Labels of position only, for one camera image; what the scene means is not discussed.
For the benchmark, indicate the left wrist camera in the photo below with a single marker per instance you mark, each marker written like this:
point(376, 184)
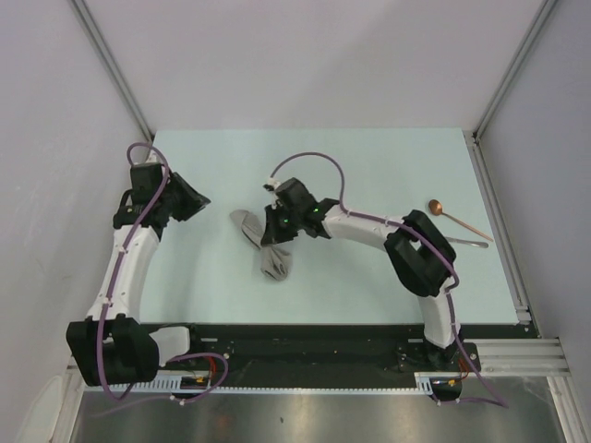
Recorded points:
point(152, 157)

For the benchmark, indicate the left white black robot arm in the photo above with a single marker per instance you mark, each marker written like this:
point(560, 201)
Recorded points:
point(109, 345)

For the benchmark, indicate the silver butter knife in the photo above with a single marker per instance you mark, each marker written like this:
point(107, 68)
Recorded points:
point(458, 241)

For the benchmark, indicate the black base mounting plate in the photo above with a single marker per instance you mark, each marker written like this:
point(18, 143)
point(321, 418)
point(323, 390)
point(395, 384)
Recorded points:
point(309, 356)

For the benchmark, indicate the white slotted cable duct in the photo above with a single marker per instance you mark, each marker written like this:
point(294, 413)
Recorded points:
point(171, 384)

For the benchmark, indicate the aluminium frame post right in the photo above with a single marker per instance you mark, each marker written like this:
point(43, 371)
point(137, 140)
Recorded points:
point(516, 65)

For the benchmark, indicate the aluminium frame post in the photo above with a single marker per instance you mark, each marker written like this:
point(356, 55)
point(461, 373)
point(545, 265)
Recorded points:
point(516, 65)
point(103, 51)

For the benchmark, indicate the aluminium frame rail right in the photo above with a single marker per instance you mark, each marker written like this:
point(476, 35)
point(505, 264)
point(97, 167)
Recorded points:
point(513, 274)

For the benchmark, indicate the copper spoon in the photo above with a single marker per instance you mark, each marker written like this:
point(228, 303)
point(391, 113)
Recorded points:
point(436, 209)

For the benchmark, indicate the grey cloth napkin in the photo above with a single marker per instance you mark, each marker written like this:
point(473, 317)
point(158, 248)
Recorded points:
point(275, 262)

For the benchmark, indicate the aluminium frame post left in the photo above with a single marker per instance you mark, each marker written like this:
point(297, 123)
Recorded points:
point(103, 51)

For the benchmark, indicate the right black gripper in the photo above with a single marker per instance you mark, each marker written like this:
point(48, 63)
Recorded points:
point(272, 235)

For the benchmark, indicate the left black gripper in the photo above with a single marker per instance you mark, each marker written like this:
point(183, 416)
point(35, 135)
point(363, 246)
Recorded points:
point(195, 202)

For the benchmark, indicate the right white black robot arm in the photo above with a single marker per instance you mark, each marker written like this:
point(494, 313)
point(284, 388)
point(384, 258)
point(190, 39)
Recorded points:
point(422, 258)

